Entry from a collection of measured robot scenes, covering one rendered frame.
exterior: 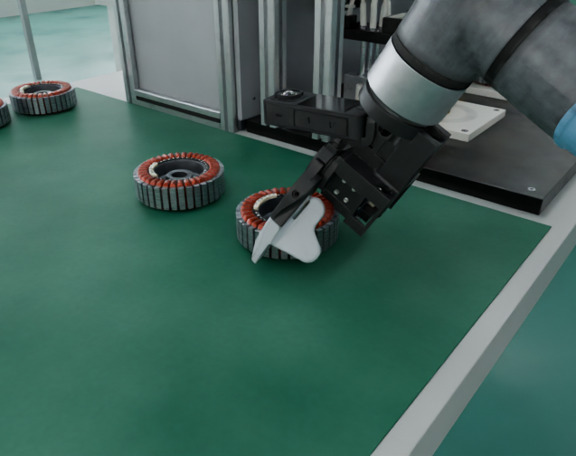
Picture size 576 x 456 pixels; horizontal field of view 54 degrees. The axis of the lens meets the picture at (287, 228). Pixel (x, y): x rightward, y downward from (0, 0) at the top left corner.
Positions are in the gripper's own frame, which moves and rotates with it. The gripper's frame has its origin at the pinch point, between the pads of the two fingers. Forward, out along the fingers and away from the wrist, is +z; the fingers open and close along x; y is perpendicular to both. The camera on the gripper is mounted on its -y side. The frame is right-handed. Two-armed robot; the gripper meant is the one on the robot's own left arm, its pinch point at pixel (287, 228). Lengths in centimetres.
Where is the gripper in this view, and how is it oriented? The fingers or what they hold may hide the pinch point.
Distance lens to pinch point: 62.4
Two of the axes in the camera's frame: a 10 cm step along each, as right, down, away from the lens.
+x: 5.5, -4.1, 7.3
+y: 7.2, 6.7, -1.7
